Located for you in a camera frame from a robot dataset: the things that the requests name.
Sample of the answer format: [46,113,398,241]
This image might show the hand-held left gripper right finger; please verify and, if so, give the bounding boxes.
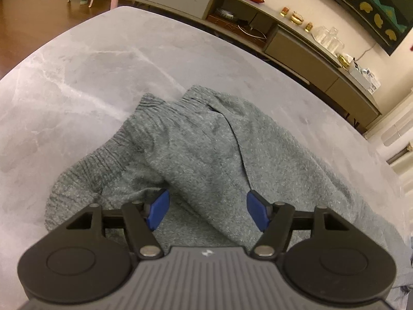
[246,190,351,259]

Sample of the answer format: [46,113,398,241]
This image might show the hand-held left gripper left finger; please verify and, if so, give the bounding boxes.
[66,189,170,259]

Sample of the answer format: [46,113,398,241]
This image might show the grey knit sweater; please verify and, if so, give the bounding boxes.
[44,84,413,298]

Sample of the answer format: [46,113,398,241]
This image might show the white radiator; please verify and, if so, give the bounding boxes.
[381,116,413,175]

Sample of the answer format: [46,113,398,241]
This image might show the white box of small packets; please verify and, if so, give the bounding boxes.
[348,60,382,94]

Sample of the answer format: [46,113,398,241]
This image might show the gold bowl ornament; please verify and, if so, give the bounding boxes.
[337,52,354,68]

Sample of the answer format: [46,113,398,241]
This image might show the glass pot lid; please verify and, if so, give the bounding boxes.
[238,22,268,41]

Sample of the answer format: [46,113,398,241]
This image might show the group of clear glass cups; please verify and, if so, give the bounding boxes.
[311,26,344,54]

